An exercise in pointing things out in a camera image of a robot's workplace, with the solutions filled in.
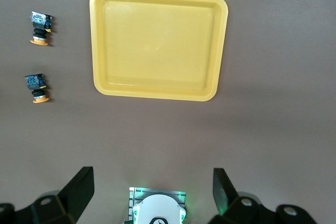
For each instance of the brown table cover sheet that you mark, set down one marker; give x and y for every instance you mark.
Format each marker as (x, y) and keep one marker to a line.
(262, 129)

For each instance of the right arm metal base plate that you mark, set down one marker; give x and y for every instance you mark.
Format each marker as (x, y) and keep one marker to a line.
(136, 192)

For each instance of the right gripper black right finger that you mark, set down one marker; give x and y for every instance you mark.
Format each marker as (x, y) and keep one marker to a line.
(223, 190)

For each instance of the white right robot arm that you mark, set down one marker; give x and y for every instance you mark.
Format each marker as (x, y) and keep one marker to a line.
(157, 205)

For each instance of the yellow mushroom push button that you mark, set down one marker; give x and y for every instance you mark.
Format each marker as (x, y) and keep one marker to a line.
(35, 83)
(39, 24)

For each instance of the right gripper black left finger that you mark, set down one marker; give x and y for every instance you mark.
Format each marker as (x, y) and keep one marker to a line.
(76, 190)

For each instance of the yellow plastic tray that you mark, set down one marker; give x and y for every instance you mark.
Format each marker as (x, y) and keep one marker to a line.
(157, 45)

